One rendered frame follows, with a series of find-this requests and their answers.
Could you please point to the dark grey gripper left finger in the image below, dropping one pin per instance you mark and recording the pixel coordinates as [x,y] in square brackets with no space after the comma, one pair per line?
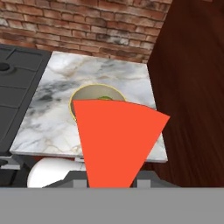
[76,180]

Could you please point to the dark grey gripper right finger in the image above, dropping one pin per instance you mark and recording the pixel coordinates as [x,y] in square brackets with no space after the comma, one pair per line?
[143,180]

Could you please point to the orange cheese wedge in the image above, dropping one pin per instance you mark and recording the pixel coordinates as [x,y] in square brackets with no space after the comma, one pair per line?
[116,140]

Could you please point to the green salad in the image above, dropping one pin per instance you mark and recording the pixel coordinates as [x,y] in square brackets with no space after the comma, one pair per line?
[104,98]

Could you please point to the yellow-rimmed salad bowl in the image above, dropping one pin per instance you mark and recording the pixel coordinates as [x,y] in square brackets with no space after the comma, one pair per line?
[84,92]

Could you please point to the dark wooden cabinet panel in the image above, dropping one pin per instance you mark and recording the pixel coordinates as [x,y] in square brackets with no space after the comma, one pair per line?
[192,93]

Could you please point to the white round object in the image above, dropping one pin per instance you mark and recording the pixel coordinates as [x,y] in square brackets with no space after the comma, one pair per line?
[49,172]

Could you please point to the black hob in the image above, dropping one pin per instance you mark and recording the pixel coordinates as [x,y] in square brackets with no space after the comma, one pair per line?
[17,93]

